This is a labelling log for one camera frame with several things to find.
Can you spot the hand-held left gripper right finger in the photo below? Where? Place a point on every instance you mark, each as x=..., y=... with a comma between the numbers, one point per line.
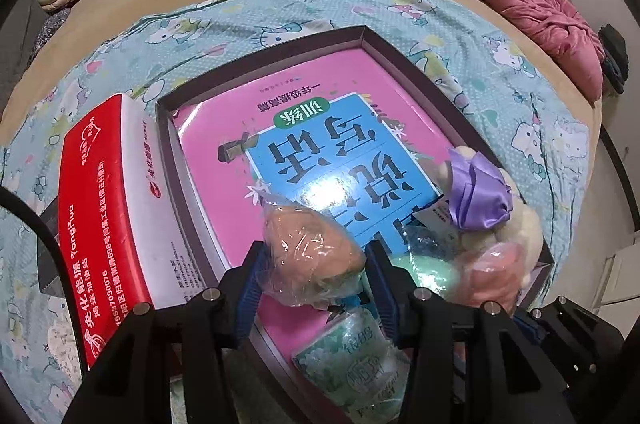
x=385, y=294

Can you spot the red tissue pack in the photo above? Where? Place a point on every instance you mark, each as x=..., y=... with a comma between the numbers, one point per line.
x=100, y=204

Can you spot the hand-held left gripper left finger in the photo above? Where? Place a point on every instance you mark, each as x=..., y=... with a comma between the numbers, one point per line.
x=248, y=299

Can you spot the white and blue packet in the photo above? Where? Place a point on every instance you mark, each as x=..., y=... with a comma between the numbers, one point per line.
x=430, y=214

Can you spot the green soft ball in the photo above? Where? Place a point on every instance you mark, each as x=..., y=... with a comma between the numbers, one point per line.
x=430, y=276

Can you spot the small black box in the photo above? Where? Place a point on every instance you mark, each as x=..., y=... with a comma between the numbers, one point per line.
x=50, y=264

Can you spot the black bag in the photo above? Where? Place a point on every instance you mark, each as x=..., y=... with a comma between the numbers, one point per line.
x=612, y=59

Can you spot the beige soft ball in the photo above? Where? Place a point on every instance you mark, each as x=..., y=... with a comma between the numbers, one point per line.
x=310, y=254

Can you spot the green tissue packet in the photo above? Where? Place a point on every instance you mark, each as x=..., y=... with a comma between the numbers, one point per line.
x=350, y=364

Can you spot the pink book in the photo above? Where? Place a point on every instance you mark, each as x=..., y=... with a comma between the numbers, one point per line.
x=300, y=104

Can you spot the plush bear with purple ribbon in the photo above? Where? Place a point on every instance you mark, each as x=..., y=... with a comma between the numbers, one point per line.
x=480, y=194

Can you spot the cartoon cat printed blanket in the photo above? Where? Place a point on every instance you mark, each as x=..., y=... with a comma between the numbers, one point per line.
x=300, y=9

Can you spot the dark patterned cloth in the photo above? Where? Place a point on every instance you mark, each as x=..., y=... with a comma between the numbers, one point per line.
x=50, y=29

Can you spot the dark cardboard tray box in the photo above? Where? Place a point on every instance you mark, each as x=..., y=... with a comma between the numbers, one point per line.
x=280, y=54

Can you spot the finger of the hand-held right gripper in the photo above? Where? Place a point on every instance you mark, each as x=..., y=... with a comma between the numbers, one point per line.
x=585, y=334
x=527, y=329

